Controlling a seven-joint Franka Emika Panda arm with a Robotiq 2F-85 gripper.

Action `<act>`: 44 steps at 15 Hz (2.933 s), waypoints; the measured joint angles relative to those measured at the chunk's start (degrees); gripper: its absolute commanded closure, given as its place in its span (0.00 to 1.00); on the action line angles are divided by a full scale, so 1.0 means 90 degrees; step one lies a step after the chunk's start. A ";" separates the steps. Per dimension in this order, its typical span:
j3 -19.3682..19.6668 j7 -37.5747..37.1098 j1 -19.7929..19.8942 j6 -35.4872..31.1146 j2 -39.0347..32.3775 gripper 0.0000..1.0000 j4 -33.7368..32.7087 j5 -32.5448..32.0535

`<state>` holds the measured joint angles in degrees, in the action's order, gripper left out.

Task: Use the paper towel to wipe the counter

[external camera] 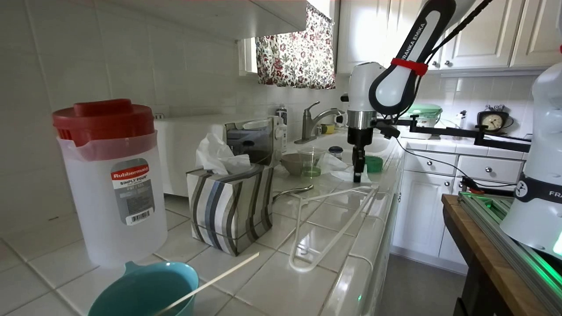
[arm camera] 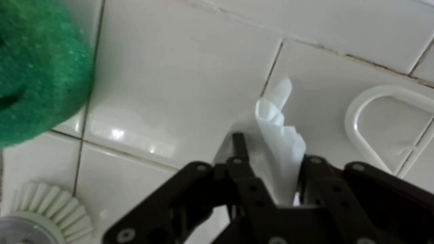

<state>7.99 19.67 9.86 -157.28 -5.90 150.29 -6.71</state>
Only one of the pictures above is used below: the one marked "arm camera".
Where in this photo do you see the white plastic clothes hanger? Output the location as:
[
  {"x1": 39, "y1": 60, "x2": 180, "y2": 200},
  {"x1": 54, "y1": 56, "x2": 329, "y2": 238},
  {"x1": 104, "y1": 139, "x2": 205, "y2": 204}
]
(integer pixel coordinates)
[{"x1": 343, "y1": 84, "x2": 434, "y2": 177}]

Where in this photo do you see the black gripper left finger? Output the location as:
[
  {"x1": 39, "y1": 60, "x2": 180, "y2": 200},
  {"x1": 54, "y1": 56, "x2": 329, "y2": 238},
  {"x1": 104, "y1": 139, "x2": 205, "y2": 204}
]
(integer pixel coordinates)
[{"x1": 102, "y1": 132, "x2": 283, "y2": 244}]

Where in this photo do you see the dish brush with blue cap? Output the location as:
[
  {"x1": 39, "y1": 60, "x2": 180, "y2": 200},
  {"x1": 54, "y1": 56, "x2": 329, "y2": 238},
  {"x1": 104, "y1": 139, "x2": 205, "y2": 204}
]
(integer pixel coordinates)
[{"x1": 0, "y1": 181, "x2": 95, "y2": 244}]

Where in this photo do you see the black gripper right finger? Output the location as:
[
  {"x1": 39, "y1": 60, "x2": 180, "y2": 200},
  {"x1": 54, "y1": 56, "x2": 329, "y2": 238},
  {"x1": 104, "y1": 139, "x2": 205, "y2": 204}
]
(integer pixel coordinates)
[{"x1": 293, "y1": 153, "x2": 434, "y2": 244}]

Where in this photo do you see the green smiley face sponge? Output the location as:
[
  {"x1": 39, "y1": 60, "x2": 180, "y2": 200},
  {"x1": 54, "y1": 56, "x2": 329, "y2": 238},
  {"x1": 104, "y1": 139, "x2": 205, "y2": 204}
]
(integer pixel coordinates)
[{"x1": 0, "y1": 0, "x2": 96, "y2": 151}]

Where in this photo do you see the white paper towel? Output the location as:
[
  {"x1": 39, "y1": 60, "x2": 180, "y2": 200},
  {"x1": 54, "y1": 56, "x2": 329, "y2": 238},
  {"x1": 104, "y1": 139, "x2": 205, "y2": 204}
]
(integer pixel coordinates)
[{"x1": 213, "y1": 76, "x2": 308, "y2": 208}]

